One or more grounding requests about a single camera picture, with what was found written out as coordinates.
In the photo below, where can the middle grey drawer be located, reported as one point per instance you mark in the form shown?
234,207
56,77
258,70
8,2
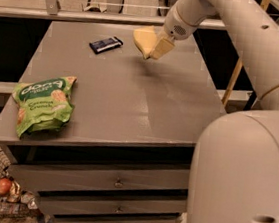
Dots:
94,205

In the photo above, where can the grey drawer cabinet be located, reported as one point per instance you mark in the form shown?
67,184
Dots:
127,110

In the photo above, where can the clear plastic bottle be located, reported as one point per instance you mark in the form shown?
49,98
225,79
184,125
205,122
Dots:
8,208

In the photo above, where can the grey metal railing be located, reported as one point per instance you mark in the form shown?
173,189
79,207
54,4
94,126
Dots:
84,17

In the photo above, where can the yellow sponge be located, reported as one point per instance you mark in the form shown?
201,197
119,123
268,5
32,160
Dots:
145,39

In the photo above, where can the yellow wooden pole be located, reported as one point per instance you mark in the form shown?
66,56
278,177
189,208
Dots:
238,67

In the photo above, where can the top grey drawer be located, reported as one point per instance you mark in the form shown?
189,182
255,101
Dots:
87,177

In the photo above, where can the red apple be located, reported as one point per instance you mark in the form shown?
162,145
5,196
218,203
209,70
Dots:
5,186

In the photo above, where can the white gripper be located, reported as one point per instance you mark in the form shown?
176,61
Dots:
174,25

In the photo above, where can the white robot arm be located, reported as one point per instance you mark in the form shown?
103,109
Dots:
235,169

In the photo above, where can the green snack chip bag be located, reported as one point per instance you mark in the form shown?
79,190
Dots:
44,105

